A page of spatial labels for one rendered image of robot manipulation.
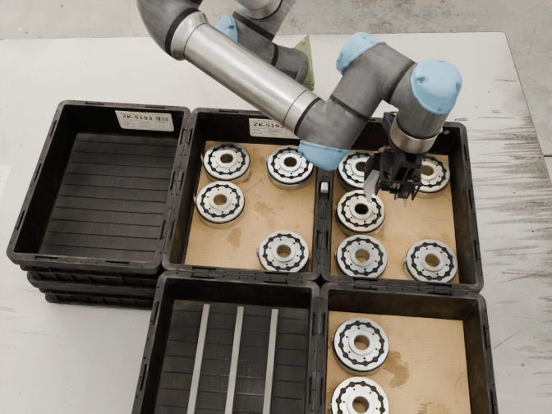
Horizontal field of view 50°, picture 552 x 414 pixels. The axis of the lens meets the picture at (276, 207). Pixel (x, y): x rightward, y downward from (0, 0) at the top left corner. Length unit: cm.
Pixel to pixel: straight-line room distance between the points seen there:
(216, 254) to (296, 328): 23
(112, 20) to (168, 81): 135
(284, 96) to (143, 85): 81
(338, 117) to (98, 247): 61
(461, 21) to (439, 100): 216
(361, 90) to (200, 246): 51
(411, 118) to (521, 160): 73
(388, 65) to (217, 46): 29
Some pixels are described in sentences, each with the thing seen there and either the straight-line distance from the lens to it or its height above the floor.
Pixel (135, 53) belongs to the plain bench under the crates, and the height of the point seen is 70.
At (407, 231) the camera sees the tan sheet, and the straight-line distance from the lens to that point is 130.
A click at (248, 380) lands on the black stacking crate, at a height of 83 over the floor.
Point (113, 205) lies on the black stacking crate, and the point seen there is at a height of 83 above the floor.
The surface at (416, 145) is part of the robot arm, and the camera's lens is 99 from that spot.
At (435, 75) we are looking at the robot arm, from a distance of 92.
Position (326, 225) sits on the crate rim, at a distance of 116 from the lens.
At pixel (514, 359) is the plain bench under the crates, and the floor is 70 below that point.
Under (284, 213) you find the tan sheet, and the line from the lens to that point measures 129.
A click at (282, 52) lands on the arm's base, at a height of 87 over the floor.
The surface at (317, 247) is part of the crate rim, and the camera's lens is 115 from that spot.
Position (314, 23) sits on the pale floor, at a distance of 294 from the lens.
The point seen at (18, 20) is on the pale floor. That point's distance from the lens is 320.
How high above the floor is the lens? 194
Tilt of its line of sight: 58 degrees down
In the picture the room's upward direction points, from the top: 1 degrees counter-clockwise
